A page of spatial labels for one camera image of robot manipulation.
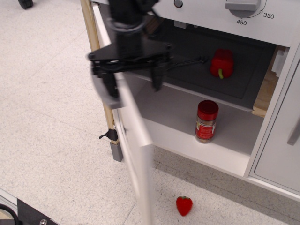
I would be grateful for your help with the red toy strawberry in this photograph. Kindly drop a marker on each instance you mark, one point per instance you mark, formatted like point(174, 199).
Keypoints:
point(184, 205)

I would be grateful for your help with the grey round push button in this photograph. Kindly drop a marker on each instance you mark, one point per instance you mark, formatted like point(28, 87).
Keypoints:
point(178, 3)

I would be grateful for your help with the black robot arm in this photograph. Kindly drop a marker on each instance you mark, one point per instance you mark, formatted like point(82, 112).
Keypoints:
point(128, 17)

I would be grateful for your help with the grey cabinet foot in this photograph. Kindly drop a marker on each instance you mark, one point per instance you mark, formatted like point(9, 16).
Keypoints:
point(116, 152)

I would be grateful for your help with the grey oven tray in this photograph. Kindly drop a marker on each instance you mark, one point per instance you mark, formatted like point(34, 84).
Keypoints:
point(251, 61)

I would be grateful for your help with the red lidded spice jar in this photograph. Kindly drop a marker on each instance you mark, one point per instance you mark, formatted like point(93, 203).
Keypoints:
point(207, 113)

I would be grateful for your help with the white right cabinet door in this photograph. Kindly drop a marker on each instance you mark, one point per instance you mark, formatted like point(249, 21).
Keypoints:
point(278, 163)

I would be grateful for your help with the white oven door with window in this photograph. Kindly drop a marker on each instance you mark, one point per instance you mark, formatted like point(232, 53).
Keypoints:
point(135, 141)

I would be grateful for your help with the black caster wheel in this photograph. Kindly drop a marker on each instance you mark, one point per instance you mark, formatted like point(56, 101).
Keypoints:
point(25, 4)

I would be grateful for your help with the black base plate with screw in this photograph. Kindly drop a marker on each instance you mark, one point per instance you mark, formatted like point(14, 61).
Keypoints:
point(30, 216)

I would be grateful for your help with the grey right door handle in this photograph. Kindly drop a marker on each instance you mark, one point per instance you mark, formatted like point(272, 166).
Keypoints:
point(294, 134)

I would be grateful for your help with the white toy kitchen cabinet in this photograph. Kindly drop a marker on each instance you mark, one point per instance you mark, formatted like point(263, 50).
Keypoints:
point(170, 113)

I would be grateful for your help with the aluminium frame rail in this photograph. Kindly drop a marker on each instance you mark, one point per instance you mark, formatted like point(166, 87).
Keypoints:
point(9, 200)

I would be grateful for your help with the dark metal fork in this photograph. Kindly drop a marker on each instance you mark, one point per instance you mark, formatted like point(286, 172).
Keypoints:
point(198, 60)

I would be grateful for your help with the red toy bell pepper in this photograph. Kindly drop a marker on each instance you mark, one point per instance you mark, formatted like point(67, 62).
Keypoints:
point(222, 63)

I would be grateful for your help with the grey oven temperature knob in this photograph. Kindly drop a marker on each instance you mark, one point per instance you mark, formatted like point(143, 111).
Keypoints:
point(242, 8)

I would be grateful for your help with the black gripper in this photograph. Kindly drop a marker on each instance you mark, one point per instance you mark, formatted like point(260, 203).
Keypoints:
point(129, 54)

